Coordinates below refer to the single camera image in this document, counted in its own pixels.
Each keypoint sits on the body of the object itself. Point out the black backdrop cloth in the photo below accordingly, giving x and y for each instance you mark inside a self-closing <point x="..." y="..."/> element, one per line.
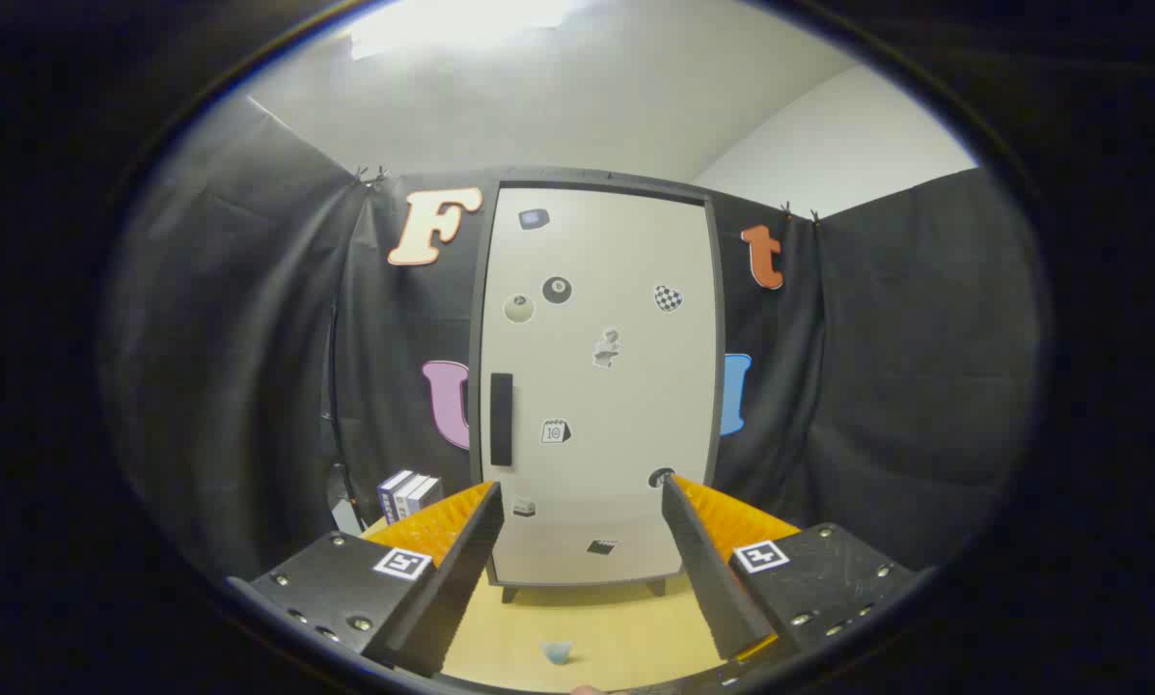
<point x="924" y="386"/>

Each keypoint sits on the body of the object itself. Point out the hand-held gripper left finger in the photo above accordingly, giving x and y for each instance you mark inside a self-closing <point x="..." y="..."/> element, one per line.
<point x="461" y="579"/>

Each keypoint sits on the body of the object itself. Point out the grey cabinet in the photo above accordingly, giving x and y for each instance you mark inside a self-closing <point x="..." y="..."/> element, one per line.
<point x="587" y="176"/>

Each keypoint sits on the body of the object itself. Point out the white blue cosmetic tube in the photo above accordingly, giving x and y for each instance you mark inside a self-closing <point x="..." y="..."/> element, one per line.
<point x="557" y="653"/>

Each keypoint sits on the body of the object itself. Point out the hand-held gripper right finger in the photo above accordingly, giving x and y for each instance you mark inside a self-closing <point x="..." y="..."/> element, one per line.
<point x="717" y="589"/>

